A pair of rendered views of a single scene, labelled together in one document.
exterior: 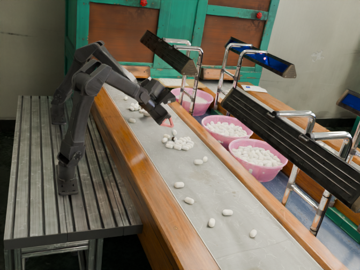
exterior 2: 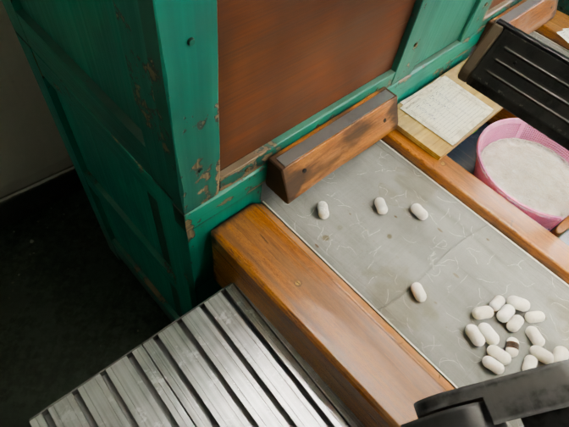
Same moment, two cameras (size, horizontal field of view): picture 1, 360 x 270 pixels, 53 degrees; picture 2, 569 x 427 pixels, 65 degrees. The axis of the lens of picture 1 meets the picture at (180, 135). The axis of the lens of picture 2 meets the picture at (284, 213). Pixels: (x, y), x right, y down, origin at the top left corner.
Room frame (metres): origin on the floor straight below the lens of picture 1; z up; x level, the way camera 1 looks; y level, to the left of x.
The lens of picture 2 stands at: (1.70, 0.70, 1.39)
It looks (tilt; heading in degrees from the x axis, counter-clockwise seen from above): 55 degrees down; 335
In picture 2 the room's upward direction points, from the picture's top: 11 degrees clockwise
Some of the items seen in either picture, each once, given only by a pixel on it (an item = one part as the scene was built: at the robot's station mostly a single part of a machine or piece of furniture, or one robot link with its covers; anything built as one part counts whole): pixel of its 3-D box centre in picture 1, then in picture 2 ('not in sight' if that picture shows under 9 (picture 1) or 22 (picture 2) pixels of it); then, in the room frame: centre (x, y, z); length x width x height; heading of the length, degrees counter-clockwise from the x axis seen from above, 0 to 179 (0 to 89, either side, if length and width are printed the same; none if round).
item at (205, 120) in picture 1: (225, 133); not in sight; (1.71, -0.23, 0.72); 0.27 x 0.27 x 0.10
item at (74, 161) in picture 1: (68, 155); not in sight; (1.16, 0.40, 0.77); 0.09 x 0.06 x 0.06; 50
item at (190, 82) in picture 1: (178, 83); (455, 103); (2.30, 0.07, 0.77); 0.33 x 0.15 x 0.01; 117
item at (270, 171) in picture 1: (255, 160); not in sight; (1.46, -0.36, 0.72); 0.27 x 0.27 x 0.10
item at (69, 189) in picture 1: (66, 171); not in sight; (1.15, 0.40, 0.71); 0.20 x 0.07 x 0.08; 24
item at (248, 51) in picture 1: (239, 84); not in sight; (2.04, -0.29, 0.90); 0.20 x 0.19 x 0.45; 27
